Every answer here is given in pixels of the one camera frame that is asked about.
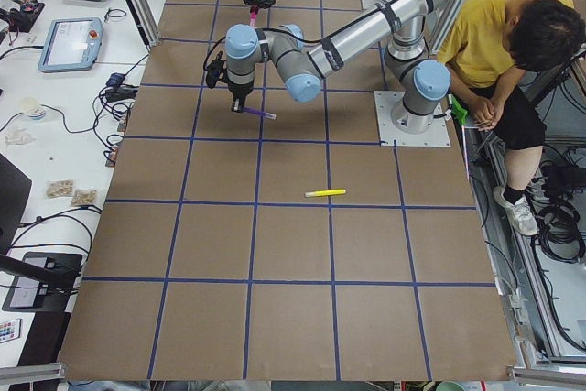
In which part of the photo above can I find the pink pen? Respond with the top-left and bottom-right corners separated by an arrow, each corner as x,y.
249,5 -> 258,27

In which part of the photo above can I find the purple pen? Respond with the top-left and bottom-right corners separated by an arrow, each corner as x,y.
243,107 -> 277,120

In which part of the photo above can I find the yellow pen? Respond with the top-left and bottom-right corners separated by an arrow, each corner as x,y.
304,189 -> 346,198

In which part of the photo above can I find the near teach pendant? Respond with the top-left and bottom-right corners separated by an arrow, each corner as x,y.
38,17 -> 103,73

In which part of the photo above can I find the person in yellow shirt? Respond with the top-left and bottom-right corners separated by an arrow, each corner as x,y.
437,0 -> 585,236

